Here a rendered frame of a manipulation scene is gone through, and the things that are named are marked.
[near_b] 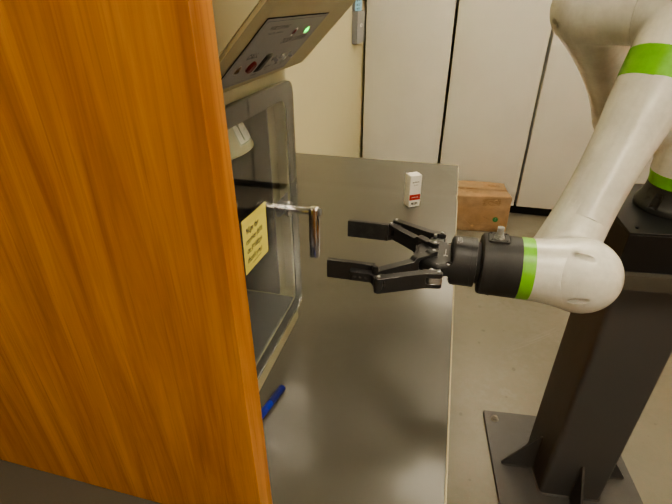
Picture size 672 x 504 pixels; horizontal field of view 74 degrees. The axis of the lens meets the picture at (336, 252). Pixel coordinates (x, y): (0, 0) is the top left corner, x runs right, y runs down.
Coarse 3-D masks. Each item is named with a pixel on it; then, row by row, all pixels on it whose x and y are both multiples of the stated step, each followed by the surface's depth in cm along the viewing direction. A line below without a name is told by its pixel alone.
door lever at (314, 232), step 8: (288, 208) 70; (296, 208) 70; (304, 208) 70; (312, 208) 69; (288, 216) 70; (312, 216) 69; (312, 224) 70; (312, 232) 71; (312, 240) 72; (312, 248) 72; (312, 256) 73
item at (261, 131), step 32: (256, 96) 54; (288, 96) 65; (256, 128) 55; (288, 128) 66; (256, 160) 57; (288, 160) 68; (256, 192) 58; (288, 192) 70; (288, 224) 72; (288, 256) 74; (256, 288) 62; (288, 288) 76; (256, 320) 63; (288, 320) 78; (256, 352) 65
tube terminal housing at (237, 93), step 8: (280, 72) 64; (256, 80) 56; (264, 80) 59; (272, 80) 61; (280, 80) 64; (240, 88) 52; (248, 88) 54; (256, 88) 57; (224, 96) 49; (232, 96) 51; (240, 96) 53; (224, 104) 49; (296, 312) 86; (296, 320) 87; (288, 328) 83; (280, 344) 79; (272, 360) 76; (264, 376) 73
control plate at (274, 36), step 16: (288, 16) 40; (304, 16) 44; (320, 16) 49; (272, 32) 40; (288, 32) 44; (256, 48) 40; (272, 48) 44; (288, 48) 50; (240, 64) 40; (272, 64) 50; (224, 80) 40; (240, 80) 44
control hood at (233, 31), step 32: (224, 0) 33; (256, 0) 32; (288, 0) 36; (320, 0) 44; (352, 0) 57; (224, 32) 34; (256, 32) 36; (320, 32) 57; (224, 64) 37; (288, 64) 58
